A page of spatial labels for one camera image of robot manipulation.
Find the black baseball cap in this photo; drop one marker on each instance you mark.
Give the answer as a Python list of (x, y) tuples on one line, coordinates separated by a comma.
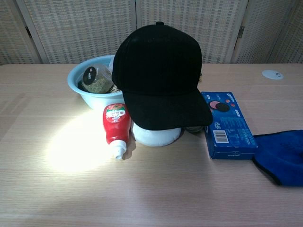
[(156, 71)]

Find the white foam mannequin head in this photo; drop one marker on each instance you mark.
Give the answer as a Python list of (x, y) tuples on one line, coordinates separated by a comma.
[(154, 138)]

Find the red ketchup squeeze bottle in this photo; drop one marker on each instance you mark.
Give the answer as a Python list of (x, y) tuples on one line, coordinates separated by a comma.
[(116, 127)]

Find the blue soda can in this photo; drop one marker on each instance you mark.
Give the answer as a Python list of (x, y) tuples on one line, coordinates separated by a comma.
[(194, 129)]

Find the light blue plastic bowl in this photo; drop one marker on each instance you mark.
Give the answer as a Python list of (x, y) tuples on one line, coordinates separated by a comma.
[(94, 100)]

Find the clear jar with black lid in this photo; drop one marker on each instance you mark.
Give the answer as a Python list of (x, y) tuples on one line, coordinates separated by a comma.
[(94, 80)]

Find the blue Oreo cookie box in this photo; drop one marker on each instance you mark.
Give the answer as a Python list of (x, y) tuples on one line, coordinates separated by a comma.
[(227, 127)]

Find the woven folding screen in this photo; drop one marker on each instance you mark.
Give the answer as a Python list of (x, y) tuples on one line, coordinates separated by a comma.
[(71, 26)]

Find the metal screen hinge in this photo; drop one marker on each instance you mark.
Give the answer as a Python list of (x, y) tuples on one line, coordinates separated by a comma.
[(241, 32)]

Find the blue cloth with black trim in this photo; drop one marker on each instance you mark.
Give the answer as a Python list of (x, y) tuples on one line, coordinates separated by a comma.
[(281, 158)]

